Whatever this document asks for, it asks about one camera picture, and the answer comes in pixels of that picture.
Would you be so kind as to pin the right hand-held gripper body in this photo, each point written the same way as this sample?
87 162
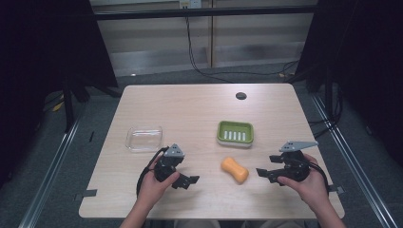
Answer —
296 166

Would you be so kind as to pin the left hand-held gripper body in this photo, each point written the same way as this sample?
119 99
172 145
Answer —
168 166

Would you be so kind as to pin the orange soap bar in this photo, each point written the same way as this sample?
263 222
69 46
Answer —
234 170

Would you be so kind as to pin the green soap dish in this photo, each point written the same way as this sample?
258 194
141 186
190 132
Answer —
235 133

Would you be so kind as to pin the person's left hand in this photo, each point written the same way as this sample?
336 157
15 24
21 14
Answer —
153 190

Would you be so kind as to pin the person's right hand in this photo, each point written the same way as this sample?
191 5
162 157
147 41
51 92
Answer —
313 190

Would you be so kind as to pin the clear plastic container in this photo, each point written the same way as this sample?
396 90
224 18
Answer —
144 139

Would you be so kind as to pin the black table grommet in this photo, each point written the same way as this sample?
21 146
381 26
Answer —
241 96

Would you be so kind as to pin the black metal stand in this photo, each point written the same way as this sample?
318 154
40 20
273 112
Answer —
68 107

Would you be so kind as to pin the dark curtain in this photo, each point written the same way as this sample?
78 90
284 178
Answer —
364 63
38 63

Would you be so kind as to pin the yellow floor tape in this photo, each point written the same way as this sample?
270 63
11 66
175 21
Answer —
58 106

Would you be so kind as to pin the black horizontal bar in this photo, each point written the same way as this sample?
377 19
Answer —
202 12

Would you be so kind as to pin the grey table bracket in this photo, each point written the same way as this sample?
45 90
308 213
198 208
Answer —
336 189
86 193

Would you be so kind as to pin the aluminium floor rail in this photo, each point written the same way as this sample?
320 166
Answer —
47 177
355 158

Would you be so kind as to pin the white wall outlet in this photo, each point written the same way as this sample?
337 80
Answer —
190 3

